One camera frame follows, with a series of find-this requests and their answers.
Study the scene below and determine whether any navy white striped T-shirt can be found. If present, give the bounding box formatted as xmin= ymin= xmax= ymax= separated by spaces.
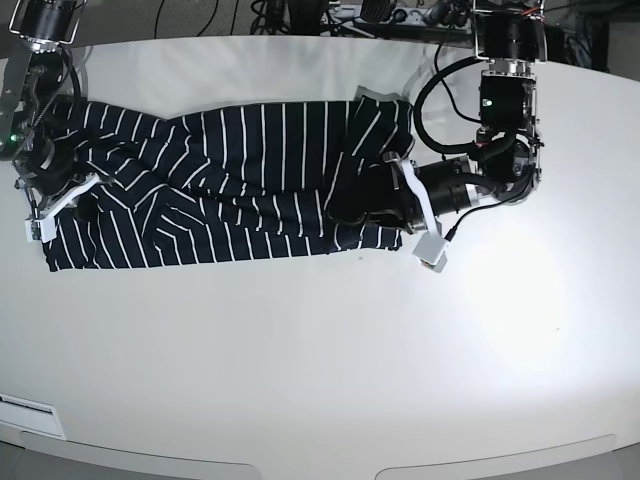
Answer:
xmin=43 ymin=97 xmax=414 ymax=272

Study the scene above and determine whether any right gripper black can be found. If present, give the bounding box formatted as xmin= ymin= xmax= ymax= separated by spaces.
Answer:
xmin=12 ymin=134 xmax=100 ymax=210

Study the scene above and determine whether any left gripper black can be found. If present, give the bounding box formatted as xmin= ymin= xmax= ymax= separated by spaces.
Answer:
xmin=328 ymin=157 xmax=488 ymax=234

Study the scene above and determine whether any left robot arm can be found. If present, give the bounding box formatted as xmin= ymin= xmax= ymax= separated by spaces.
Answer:
xmin=328 ymin=1 xmax=547 ymax=233

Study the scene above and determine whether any black cable bundle background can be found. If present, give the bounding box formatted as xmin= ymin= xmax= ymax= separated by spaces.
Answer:
xmin=249 ymin=0 xmax=339 ymax=36

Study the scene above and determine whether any black box behind table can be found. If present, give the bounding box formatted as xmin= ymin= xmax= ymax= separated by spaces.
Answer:
xmin=544 ymin=23 xmax=568 ymax=64

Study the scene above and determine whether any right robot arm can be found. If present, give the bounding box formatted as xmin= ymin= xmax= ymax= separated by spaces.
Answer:
xmin=1 ymin=1 xmax=89 ymax=214

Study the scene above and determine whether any white power strip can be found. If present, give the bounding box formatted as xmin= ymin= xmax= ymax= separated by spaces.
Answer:
xmin=323 ymin=1 xmax=472 ymax=31

